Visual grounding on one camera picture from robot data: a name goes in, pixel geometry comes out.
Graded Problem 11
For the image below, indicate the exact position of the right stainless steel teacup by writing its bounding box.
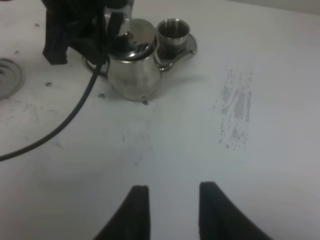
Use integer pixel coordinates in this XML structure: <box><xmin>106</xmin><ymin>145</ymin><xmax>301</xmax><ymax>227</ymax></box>
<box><xmin>157</xmin><ymin>18</ymin><xmax>191</xmax><ymax>49</ymax></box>

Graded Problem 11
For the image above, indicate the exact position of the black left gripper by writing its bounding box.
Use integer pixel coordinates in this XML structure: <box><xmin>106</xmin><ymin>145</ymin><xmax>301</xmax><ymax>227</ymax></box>
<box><xmin>42</xmin><ymin>0</ymin><xmax>134</xmax><ymax>65</ymax></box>

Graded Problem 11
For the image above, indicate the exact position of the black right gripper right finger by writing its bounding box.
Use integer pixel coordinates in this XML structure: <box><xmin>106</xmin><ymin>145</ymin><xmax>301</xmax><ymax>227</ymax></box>
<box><xmin>198</xmin><ymin>182</ymin><xmax>270</xmax><ymax>240</ymax></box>

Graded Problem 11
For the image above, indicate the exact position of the stainless steel teapot saucer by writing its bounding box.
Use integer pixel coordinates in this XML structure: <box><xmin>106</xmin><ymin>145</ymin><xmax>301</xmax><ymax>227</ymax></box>
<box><xmin>0</xmin><ymin>58</ymin><xmax>26</xmax><ymax>101</ymax></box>

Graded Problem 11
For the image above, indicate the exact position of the right stainless steel saucer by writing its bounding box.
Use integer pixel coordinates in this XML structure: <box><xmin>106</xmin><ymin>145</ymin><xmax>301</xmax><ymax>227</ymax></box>
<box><xmin>155</xmin><ymin>34</ymin><xmax>198</xmax><ymax>65</ymax></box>

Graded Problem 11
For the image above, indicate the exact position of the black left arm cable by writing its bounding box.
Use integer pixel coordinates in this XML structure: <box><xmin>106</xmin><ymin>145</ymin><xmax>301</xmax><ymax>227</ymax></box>
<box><xmin>0</xmin><ymin>0</ymin><xmax>108</xmax><ymax>161</ymax></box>

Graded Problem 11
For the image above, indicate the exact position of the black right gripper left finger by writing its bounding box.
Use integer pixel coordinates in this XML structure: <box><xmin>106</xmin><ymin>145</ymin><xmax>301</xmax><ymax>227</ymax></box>
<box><xmin>95</xmin><ymin>185</ymin><xmax>151</xmax><ymax>240</ymax></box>

